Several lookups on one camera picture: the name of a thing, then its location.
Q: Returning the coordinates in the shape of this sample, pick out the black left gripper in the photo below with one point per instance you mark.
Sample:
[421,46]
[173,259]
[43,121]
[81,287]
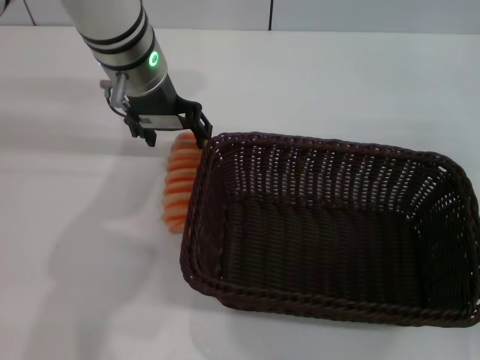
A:
[157,108]

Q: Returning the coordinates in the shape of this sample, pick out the orange striped spiral bread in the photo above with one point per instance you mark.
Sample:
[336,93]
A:
[180,176]

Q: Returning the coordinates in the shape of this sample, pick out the dark brown wicker basket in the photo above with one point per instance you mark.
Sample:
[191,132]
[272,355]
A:
[318,243]

